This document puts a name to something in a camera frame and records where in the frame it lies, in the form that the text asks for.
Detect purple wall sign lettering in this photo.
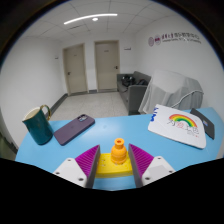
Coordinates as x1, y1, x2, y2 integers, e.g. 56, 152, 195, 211
147, 32, 203, 48

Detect grey cloth-covered equipment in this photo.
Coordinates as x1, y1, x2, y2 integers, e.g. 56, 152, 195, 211
137, 69, 205, 115

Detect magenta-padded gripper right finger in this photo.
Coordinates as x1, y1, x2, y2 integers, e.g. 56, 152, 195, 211
128, 143, 177, 188

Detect beige door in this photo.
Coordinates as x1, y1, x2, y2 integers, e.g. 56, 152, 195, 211
94, 40, 121, 93
62, 43, 89, 96

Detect black bag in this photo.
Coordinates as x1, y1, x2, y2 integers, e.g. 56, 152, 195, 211
121, 75, 137, 87

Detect white rainbow-print mouse pad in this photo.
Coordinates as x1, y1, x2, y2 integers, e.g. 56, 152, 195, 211
147, 103, 208, 150

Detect teal mug with gold handle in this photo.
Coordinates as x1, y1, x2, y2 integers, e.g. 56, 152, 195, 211
21, 104, 54, 146

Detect yellow power strip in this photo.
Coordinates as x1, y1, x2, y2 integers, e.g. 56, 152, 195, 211
95, 152, 134, 179

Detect purple smartphone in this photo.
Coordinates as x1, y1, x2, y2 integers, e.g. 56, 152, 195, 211
53, 113, 96, 146

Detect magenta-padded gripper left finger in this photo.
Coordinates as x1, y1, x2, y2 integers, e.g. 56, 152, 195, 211
52, 144, 102, 189

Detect grey sofa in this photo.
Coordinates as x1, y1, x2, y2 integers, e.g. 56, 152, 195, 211
116, 70, 152, 116

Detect long curved ceiling light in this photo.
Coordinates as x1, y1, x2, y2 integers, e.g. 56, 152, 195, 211
63, 13, 119, 26

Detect dark grey tablet case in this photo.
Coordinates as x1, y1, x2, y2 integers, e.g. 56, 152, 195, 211
189, 107, 216, 140

